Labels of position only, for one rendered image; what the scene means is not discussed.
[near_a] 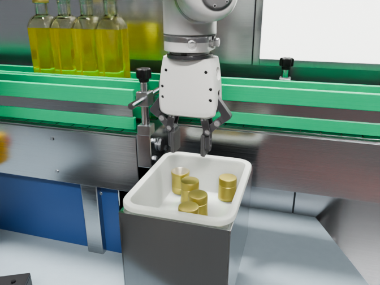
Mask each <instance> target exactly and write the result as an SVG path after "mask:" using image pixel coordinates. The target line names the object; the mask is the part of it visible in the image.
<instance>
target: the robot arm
mask: <svg viewBox="0 0 380 285"><path fill-rule="evenodd" d="M236 3H237V0H163V34H164V35H163V41H164V50H165V51H169V53H167V55H164V56H163V61H162V67H161V75H160V82H159V97H158V98H157V100H156V101H155V103H154V104H153V105H152V106H151V108H150V112H151V113H153V114H154V115H155V116H156V117H158V119H159V120H160V121H161V123H162V124H163V125H164V126H165V127H166V130H167V131H168V132H169V146H170V147H171V153H175V152H176V151H177V150H178V149H179V148H180V128H179V127H178V125H177V124H178V120H179V117H180V116H183V117H190V118H200V121H201V125H202V129H203V134H202V135H201V138H200V156H202V157H205V156H206V155H207V153H208V152H209V151H211V144H212V132H213V131H214V130H216V129H217V128H218V127H219V126H220V125H222V124H223V123H225V122H227V121H228V120H230V119H231V117H232V113H231V112H230V110H229V109H228V107H227V106H226V105H225V103H224V102H223V101H222V84H221V70H220V65H219V59H218V56H216V55H213V53H211V52H209V51H211V50H213V49H215V47H216V46H218V47H219V44H220V39H219V38H216V34H217V21H219V20H221V19H223V18H225V17H226V16H228V15H229V14H230V13H231V12H232V11H233V9H234V7H235V6H236ZM216 112H220V114H221V116H220V117H219V118H217V119H216V120H215V121H213V117H214V116H215V114H216Z"/></svg>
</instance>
